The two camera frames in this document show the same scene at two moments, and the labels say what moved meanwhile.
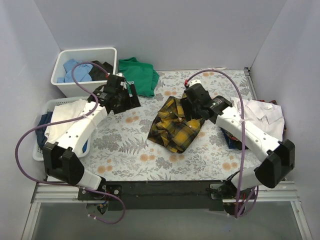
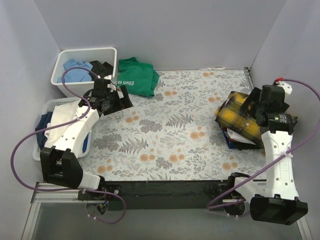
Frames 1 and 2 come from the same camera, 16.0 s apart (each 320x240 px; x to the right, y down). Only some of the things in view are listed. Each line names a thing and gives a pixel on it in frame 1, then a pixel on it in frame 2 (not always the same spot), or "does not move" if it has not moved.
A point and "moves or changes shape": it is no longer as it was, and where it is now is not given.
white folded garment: x=63 y=111 does not move
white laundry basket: x=37 y=151 does not move
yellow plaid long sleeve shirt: x=172 y=128 moves or changes shape
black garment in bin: x=97 y=73 does not move
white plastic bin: x=107 y=55 does not move
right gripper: x=191 y=110 -> x=253 y=107
